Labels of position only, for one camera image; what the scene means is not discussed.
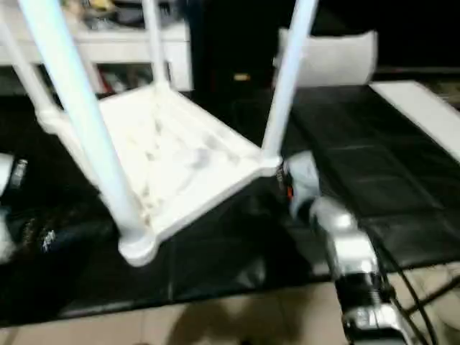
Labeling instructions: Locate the white plastic table leg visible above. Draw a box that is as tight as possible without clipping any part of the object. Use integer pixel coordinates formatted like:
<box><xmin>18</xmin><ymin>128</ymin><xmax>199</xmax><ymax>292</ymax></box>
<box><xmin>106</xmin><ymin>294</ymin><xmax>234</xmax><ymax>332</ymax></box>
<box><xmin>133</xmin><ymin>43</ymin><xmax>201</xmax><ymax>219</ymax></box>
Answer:
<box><xmin>261</xmin><ymin>0</ymin><xmax>320</xmax><ymax>162</ymax></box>
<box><xmin>142</xmin><ymin>0</ymin><xmax>172</xmax><ymax>91</ymax></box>
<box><xmin>0</xmin><ymin>21</ymin><xmax>60</xmax><ymax>125</ymax></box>
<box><xmin>16</xmin><ymin>0</ymin><xmax>144</xmax><ymax>252</ymax></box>

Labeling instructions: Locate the white plastic table top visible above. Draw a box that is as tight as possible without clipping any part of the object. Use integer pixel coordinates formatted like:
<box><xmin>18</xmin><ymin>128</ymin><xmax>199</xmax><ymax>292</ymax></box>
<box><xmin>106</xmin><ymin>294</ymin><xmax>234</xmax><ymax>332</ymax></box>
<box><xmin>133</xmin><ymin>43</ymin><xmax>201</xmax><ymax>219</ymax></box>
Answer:
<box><xmin>37</xmin><ymin>86</ymin><xmax>285</xmax><ymax>267</ymax></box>

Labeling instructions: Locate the white flat board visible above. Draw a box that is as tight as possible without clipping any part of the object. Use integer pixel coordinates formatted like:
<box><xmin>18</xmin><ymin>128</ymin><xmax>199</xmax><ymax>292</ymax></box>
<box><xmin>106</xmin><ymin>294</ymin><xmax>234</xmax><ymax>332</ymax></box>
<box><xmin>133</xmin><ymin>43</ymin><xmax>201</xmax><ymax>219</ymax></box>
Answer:
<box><xmin>369</xmin><ymin>80</ymin><xmax>460</xmax><ymax>162</ymax></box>

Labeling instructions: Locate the black cabinet gold label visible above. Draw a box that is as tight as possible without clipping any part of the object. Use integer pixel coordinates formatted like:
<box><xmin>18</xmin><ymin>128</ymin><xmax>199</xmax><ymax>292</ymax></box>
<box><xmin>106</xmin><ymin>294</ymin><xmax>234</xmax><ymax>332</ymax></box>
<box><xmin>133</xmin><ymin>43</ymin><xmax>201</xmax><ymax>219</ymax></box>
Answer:
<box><xmin>190</xmin><ymin>0</ymin><xmax>285</xmax><ymax>98</ymax></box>

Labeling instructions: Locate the black floor bar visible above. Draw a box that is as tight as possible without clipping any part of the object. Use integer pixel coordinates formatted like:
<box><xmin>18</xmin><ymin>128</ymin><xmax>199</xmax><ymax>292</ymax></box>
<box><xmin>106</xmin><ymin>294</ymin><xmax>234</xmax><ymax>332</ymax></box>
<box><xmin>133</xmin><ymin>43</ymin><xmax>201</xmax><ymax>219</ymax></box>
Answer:
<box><xmin>405</xmin><ymin>276</ymin><xmax>460</xmax><ymax>317</ymax></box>

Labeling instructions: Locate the white cabinet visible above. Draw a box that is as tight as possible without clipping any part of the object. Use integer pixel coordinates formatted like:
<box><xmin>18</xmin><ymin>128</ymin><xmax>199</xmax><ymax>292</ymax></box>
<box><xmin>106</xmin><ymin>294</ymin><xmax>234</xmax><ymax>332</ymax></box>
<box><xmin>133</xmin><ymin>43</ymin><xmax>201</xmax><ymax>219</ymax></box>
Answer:
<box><xmin>0</xmin><ymin>6</ymin><xmax>193</xmax><ymax>94</ymax></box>

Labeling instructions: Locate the dark helmet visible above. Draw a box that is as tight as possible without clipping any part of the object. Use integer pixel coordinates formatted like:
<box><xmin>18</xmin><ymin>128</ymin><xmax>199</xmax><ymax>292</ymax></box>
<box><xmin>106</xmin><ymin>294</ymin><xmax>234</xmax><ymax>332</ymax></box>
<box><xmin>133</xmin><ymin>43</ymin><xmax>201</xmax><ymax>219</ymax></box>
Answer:
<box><xmin>107</xmin><ymin>0</ymin><xmax>148</xmax><ymax>24</ymax></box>

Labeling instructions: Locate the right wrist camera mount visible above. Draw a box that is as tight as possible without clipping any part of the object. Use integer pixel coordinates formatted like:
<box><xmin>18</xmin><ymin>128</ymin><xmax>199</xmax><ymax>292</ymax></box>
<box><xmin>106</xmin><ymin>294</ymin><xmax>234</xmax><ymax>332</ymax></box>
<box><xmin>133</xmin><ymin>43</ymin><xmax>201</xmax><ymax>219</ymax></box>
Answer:
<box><xmin>287</xmin><ymin>150</ymin><xmax>321</xmax><ymax>216</ymax></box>

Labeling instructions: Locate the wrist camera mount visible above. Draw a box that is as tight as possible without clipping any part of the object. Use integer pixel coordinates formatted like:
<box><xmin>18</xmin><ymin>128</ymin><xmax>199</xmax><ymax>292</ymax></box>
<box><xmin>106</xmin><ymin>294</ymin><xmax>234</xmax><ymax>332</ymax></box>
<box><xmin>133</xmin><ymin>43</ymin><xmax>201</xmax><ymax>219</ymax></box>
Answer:
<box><xmin>287</xmin><ymin>150</ymin><xmax>321</xmax><ymax>216</ymax></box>
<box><xmin>0</xmin><ymin>152</ymin><xmax>29</xmax><ymax>265</ymax></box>

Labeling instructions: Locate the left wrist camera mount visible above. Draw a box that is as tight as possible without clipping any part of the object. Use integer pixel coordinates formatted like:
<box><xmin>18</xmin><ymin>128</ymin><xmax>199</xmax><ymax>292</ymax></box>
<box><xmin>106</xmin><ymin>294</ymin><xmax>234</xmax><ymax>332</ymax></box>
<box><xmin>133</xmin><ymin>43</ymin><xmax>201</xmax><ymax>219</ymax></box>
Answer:
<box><xmin>0</xmin><ymin>152</ymin><xmax>29</xmax><ymax>265</ymax></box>

